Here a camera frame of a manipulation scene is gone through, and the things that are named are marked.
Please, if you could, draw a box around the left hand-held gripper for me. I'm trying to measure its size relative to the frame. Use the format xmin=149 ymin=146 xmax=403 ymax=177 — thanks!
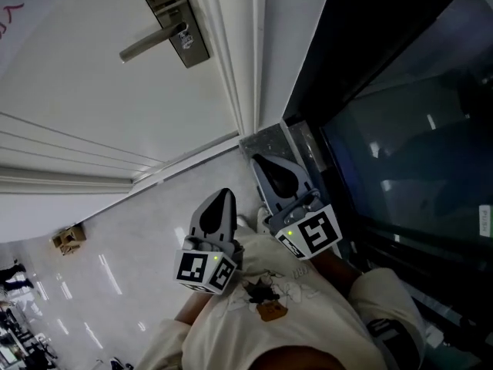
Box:
xmin=173 ymin=188 xmax=244 ymax=296

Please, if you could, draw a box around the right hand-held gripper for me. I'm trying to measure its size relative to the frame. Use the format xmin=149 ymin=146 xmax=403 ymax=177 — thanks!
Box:
xmin=250 ymin=153 xmax=344 ymax=262

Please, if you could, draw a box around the dark metal door lock plate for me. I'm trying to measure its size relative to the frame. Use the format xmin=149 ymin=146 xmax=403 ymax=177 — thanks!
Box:
xmin=130 ymin=0 xmax=214 ymax=69

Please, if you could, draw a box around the silver key with keyring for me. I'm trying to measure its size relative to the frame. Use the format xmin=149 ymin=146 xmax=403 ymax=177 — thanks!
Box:
xmin=176 ymin=22 xmax=194 ymax=50

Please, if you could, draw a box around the person's right forearm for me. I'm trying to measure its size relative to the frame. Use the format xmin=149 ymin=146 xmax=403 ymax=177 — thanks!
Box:
xmin=307 ymin=250 xmax=364 ymax=297

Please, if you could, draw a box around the person's left forearm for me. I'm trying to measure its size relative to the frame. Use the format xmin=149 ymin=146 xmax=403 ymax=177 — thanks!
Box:
xmin=174 ymin=291 xmax=217 ymax=326

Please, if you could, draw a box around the black framed glass door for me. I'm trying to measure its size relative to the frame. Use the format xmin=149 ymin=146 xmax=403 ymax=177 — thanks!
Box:
xmin=282 ymin=0 xmax=493 ymax=370

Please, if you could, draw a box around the white panelled door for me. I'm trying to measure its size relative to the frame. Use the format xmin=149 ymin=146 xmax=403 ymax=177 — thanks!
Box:
xmin=0 ymin=0 xmax=242 ymax=187

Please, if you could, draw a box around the cream printed t-shirt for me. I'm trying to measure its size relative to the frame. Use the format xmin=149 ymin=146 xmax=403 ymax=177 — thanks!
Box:
xmin=133 ymin=224 xmax=429 ymax=370

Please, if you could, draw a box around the small cardboard box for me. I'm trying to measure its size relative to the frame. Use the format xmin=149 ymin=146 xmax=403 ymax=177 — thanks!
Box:
xmin=51 ymin=223 xmax=87 ymax=257

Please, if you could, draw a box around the white push sticker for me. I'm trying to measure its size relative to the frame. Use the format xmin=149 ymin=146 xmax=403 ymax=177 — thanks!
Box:
xmin=478 ymin=204 xmax=493 ymax=237

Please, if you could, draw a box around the white poster with red marks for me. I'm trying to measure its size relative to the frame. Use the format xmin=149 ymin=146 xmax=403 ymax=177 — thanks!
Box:
xmin=0 ymin=0 xmax=65 ymax=79

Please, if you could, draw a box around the grey marble frame base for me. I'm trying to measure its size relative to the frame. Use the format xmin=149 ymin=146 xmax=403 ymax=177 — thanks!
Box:
xmin=238 ymin=121 xmax=320 ymax=177

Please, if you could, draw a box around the white door frame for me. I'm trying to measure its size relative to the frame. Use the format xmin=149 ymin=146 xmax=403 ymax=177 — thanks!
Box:
xmin=179 ymin=0 xmax=337 ymax=136

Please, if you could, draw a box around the silver door lever handle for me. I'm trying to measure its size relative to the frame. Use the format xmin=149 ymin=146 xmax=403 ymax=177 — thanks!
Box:
xmin=119 ymin=22 xmax=188 ymax=65

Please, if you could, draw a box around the black shoulder strap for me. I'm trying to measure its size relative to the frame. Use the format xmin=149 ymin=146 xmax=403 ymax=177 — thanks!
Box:
xmin=366 ymin=317 xmax=420 ymax=370

